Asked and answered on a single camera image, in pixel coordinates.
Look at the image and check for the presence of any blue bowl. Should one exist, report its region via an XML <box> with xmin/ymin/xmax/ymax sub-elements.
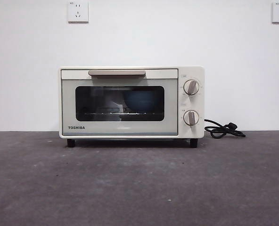
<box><xmin>123</xmin><ymin>91</ymin><xmax>156</xmax><ymax>112</ymax></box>

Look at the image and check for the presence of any oven door with beige handle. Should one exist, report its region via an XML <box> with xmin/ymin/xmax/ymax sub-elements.
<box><xmin>60</xmin><ymin>68</ymin><xmax>179</xmax><ymax>137</ymax></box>

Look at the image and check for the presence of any cream toaster oven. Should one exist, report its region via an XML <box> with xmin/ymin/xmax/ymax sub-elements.
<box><xmin>58</xmin><ymin>65</ymin><xmax>205</xmax><ymax>148</ymax></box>

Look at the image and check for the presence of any beige timer knob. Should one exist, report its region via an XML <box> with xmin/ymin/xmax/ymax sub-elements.
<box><xmin>183</xmin><ymin>109</ymin><xmax>200</xmax><ymax>127</ymax></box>

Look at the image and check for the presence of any beige temperature knob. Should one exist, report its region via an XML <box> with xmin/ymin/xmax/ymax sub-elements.
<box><xmin>183</xmin><ymin>79</ymin><xmax>200</xmax><ymax>96</ymax></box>

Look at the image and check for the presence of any metal wire oven rack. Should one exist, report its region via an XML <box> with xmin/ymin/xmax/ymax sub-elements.
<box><xmin>82</xmin><ymin>112</ymin><xmax>164</xmax><ymax>117</ymax></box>

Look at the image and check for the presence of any black power cable with plug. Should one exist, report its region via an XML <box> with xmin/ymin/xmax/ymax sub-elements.
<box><xmin>204</xmin><ymin>118</ymin><xmax>246</xmax><ymax>139</ymax></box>

